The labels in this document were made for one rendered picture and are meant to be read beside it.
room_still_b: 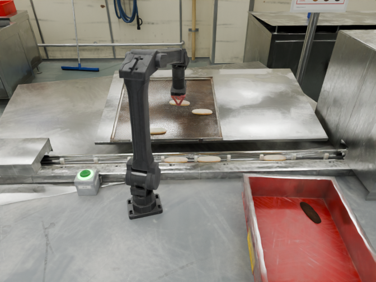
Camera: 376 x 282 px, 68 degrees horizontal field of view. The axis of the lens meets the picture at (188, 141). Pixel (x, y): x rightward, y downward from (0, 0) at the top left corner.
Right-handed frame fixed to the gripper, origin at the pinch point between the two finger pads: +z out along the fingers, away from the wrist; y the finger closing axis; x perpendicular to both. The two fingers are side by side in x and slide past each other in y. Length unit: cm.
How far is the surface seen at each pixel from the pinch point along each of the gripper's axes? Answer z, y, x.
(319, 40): 35, 148, -111
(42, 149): 1, -35, 52
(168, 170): 4.6, -38.5, -0.5
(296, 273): 1, -75, -43
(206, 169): 4.6, -36.3, -15.6
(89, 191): 5, -51, 27
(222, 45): 121, 300, -28
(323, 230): 3, -59, -56
